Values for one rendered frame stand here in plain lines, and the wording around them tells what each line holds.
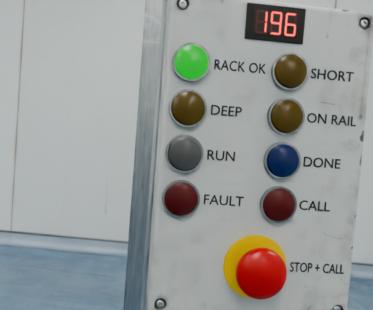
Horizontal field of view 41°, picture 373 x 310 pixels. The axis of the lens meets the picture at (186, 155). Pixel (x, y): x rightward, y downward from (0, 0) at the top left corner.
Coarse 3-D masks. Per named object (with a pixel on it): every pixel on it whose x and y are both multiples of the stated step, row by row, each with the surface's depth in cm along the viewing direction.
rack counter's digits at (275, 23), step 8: (256, 8) 39; (256, 16) 39; (264, 16) 39; (272, 16) 39; (280, 16) 39; (288, 16) 39; (296, 16) 39; (256, 24) 39; (264, 24) 39; (272, 24) 39; (280, 24) 39; (288, 24) 39; (296, 24) 39; (256, 32) 39; (264, 32) 39; (272, 32) 39; (280, 32) 39; (288, 32) 39; (296, 32) 39
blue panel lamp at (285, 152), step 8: (272, 152) 39; (280, 152) 39; (288, 152) 39; (296, 152) 40; (272, 160) 39; (280, 160) 39; (288, 160) 40; (296, 160) 40; (272, 168) 40; (280, 168) 39; (288, 168) 40; (296, 168) 40; (280, 176) 40
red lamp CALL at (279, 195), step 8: (272, 192) 40; (280, 192) 40; (288, 192) 40; (264, 200) 40; (272, 200) 40; (280, 200) 40; (288, 200) 40; (264, 208) 40; (272, 208) 40; (280, 208) 40; (288, 208) 40; (272, 216) 40; (280, 216) 40; (288, 216) 40
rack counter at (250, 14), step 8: (248, 8) 39; (264, 8) 39; (272, 8) 39; (280, 8) 39; (288, 8) 39; (296, 8) 39; (248, 16) 39; (304, 16) 40; (248, 24) 39; (304, 24) 40; (248, 32) 39; (264, 40) 39; (272, 40) 39; (280, 40) 39; (288, 40) 40; (296, 40) 40
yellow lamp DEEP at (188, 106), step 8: (176, 96) 38; (184, 96) 38; (192, 96) 38; (200, 96) 39; (176, 104) 38; (184, 104) 38; (192, 104) 38; (200, 104) 38; (176, 112) 38; (184, 112) 38; (192, 112) 38; (200, 112) 38; (176, 120) 39; (184, 120) 38; (192, 120) 38
